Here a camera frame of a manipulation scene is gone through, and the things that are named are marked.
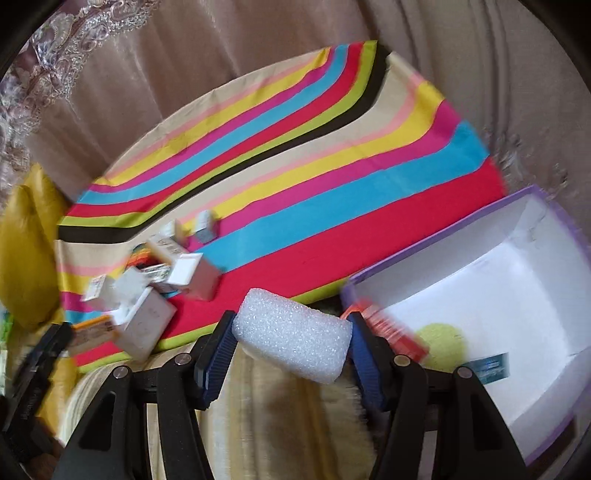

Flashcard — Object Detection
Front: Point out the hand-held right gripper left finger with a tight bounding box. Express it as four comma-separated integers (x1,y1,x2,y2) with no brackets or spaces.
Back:
51,310,237,480

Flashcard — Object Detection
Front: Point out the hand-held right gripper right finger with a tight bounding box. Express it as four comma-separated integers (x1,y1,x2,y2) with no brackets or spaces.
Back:
346,311,527,480

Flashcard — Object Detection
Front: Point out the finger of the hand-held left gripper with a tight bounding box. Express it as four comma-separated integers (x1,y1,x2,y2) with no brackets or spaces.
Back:
18,323,75,384

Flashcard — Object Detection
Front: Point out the white foam block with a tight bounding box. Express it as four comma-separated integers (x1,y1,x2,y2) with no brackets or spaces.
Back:
232,288,354,385

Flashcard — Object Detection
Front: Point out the white box with flap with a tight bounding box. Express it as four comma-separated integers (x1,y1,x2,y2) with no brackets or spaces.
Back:
168,253,221,302

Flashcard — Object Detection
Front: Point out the white square box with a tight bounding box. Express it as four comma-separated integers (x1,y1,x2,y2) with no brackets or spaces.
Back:
113,268,148,301

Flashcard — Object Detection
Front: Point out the purple cardboard box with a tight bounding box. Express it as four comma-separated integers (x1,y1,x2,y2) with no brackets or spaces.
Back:
341,186,580,467

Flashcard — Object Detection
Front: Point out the orange red packet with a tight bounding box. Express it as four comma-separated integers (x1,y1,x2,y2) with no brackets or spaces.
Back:
344,298,430,363

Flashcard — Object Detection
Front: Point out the orange box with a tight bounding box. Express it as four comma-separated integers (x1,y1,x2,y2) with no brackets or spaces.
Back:
69,316,121,358

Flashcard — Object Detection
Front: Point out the small white labelled box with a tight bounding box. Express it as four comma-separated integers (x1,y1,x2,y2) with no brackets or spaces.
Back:
81,274,116,310

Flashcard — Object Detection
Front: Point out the yellow green packet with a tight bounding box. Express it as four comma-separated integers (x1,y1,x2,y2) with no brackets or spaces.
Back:
416,323,469,372

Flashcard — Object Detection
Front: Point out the yellow striped cushion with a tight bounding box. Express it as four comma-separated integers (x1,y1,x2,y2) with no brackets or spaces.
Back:
60,342,393,480

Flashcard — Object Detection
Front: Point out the yellow pillow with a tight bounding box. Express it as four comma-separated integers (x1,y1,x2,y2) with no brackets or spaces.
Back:
0,164,70,328

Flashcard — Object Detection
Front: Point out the blue flat packet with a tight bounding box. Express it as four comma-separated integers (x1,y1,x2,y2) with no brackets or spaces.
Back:
459,353,511,384

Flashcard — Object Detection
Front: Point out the cream box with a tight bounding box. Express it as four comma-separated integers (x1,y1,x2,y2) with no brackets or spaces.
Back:
147,233,185,264

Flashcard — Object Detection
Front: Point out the small white cube box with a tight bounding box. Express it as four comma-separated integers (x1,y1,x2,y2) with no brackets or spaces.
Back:
193,210,218,243

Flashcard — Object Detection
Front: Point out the rainbow striped cloth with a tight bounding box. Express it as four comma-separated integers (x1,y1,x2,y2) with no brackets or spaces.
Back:
56,41,506,374

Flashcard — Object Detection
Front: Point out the beige satin fabric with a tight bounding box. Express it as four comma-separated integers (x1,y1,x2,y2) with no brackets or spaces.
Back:
14,0,591,259

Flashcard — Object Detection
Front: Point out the lace trimmed cloth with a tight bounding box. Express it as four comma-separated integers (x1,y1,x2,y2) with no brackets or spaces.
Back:
0,0,162,195

